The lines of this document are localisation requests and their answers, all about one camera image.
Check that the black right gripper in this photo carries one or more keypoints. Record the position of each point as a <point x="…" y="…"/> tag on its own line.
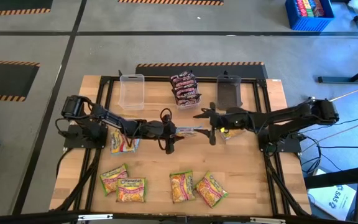
<point x="221" y="121"/>

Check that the dark grey plastic bin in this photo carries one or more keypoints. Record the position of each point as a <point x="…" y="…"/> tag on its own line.
<point x="228" y="93"/>

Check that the black hazard-striped floor mat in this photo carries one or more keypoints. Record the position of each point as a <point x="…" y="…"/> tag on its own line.
<point x="5" y="81"/>
<point x="166" y="2"/>
<point x="11" y="4"/>
<point x="154" y="71"/>

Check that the silver metal bracket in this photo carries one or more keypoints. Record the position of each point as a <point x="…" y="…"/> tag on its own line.
<point x="267" y="221"/>
<point x="95" y="217"/>

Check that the black aluminium table frame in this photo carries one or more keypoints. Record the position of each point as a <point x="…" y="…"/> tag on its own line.
<point x="106" y="80"/>

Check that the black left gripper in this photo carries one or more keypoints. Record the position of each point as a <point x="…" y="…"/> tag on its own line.
<point x="168" y="133"/>

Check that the black desk leg frame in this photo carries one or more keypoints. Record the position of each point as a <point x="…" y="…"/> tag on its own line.
<point x="337" y="80"/>

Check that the green box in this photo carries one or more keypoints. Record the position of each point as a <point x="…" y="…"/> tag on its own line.
<point x="309" y="13"/>

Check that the black desk beam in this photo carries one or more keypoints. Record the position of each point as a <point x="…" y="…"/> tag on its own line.
<point x="337" y="179"/>

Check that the blue plastic crate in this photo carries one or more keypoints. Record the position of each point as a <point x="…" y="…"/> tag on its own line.
<point x="309" y="24"/>

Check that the blue Maruchan ramen packet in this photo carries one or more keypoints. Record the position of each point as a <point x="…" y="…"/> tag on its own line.
<point x="233" y="133"/>
<point x="193" y="130"/>
<point x="137" y="145"/>
<point x="123" y="143"/>

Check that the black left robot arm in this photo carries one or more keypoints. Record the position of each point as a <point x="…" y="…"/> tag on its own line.
<point x="113" y="119"/>

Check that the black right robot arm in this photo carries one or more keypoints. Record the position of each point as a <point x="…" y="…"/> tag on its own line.
<point x="291" y="115"/>

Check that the clear plastic bin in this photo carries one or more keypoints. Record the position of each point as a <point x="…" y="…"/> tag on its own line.
<point x="131" y="93"/>
<point x="187" y="107"/>

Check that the red box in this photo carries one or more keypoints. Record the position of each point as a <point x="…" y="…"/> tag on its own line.
<point x="301" y="8"/>

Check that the maroon box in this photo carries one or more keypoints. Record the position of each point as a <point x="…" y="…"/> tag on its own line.
<point x="319" y="8"/>

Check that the green lime chili ramen packet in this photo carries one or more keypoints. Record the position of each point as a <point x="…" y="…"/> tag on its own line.
<point x="211" y="189"/>
<point x="131" y="190"/>
<point x="112" y="179"/>
<point x="182" y="186"/>

